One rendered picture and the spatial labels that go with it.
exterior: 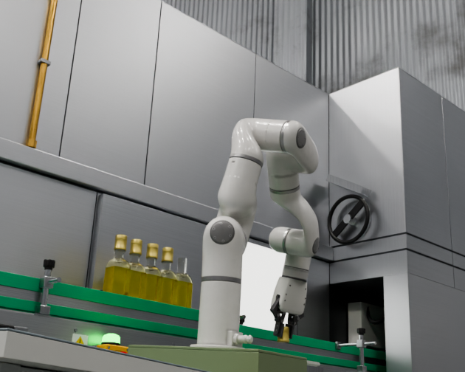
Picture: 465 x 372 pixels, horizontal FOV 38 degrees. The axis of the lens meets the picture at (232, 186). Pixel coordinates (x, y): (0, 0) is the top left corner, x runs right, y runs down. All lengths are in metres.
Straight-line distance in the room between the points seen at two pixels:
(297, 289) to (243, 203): 0.45
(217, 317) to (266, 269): 1.02
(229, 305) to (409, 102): 1.65
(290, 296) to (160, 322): 0.38
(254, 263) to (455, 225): 0.98
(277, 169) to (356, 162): 1.16
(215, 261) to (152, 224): 0.68
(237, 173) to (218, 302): 0.31
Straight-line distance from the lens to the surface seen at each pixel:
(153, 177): 2.29
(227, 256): 1.57
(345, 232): 2.86
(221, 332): 1.55
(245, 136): 1.66
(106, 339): 1.68
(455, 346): 2.89
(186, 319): 1.92
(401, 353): 2.63
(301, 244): 1.88
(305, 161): 1.74
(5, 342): 0.86
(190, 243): 2.30
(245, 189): 1.61
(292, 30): 6.01
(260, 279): 2.52
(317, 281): 2.81
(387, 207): 2.78
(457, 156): 3.23
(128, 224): 2.15
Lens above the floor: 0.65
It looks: 20 degrees up
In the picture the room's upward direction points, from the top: 3 degrees clockwise
